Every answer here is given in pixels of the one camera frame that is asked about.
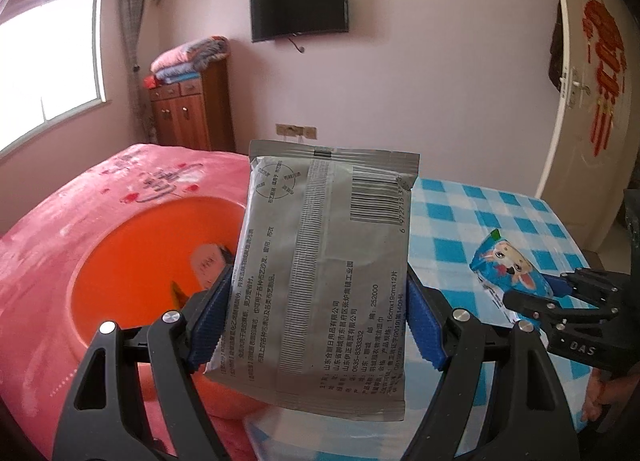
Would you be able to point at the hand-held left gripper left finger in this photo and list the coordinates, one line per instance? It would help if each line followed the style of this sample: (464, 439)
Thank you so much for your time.
(210, 326)

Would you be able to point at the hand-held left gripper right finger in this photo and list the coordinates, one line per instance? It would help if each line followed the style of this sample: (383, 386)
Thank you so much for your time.
(425, 331)

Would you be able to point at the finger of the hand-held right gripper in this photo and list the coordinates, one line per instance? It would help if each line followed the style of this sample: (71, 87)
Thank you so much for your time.
(535, 308)
(590, 283)

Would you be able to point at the blue cartoon snack packet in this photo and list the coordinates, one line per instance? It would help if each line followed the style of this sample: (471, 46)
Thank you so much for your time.
(505, 261)

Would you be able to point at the white milk carton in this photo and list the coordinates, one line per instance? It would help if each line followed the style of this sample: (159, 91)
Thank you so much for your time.
(210, 263)

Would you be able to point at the orange plastic basin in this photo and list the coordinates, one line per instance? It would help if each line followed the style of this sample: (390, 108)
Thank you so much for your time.
(135, 261)

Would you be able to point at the grey wet wipes packet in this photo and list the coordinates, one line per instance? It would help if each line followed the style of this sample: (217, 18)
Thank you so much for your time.
(320, 266)

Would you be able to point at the person's right hand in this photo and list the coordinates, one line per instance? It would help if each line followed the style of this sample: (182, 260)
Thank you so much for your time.
(599, 401)

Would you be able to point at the white door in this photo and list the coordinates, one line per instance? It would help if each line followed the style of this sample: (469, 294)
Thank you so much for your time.
(590, 181)

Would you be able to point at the blue checkered tablecloth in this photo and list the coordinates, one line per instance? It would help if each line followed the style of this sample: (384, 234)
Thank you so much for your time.
(450, 211)

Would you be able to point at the pink bed blanket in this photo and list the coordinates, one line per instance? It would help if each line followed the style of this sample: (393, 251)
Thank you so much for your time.
(50, 251)

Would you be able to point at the brown wooden cabinet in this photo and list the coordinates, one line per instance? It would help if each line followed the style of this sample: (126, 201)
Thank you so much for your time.
(195, 111)

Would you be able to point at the red hanging door decoration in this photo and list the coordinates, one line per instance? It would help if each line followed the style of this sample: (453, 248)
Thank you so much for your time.
(607, 51)

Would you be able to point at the red folded cloth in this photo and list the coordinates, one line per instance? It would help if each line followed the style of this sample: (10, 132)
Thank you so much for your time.
(151, 81)

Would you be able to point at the stack of folded blankets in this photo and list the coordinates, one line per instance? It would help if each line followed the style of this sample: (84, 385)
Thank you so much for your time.
(192, 56)

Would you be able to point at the grey curtain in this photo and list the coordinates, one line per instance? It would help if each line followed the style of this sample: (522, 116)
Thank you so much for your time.
(136, 41)

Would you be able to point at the bright window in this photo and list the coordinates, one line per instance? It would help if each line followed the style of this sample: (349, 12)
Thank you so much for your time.
(50, 66)

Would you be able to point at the wall socket strip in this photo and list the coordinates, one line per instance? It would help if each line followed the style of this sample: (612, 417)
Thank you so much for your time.
(295, 131)

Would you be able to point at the wall-mounted black television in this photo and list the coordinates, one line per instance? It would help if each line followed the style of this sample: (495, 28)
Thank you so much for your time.
(300, 6)

